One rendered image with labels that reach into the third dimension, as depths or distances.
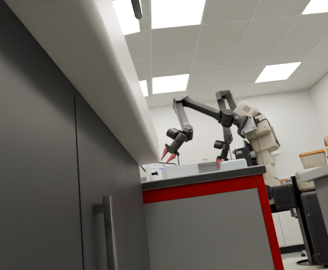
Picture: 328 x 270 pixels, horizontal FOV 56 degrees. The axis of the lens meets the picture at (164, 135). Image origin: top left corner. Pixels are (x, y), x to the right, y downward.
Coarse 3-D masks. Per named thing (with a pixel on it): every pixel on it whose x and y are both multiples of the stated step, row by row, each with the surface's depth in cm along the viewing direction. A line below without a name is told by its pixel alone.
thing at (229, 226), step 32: (160, 192) 108; (192, 192) 107; (224, 192) 107; (256, 192) 106; (160, 224) 106; (192, 224) 105; (224, 224) 104; (256, 224) 103; (160, 256) 103; (192, 256) 102; (224, 256) 101; (256, 256) 101
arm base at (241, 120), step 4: (236, 116) 205; (240, 116) 205; (244, 116) 199; (236, 120) 204; (240, 120) 202; (244, 120) 199; (236, 124) 205; (240, 124) 202; (244, 124) 201; (240, 128) 207
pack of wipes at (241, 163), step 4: (232, 160) 116; (236, 160) 115; (240, 160) 115; (244, 160) 115; (220, 164) 116; (224, 164) 115; (228, 164) 115; (232, 164) 115; (236, 164) 114; (240, 164) 114; (244, 164) 114; (220, 168) 120; (224, 168) 115; (228, 168) 115; (232, 168) 114
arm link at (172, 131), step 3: (189, 126) 192; (168, 129) 193; (171, 129) 193; (174, 129) 195; (186, 129) 191; (189, 129) 190; (168, 132) 192; (171, 132) 191; (174, 132) 190; (183, 132) 191; (186, 132) 189; (168, 135) 192; (171, 135) 191; (186, 135) 190; (171, 138) 192; (186, 141) 193
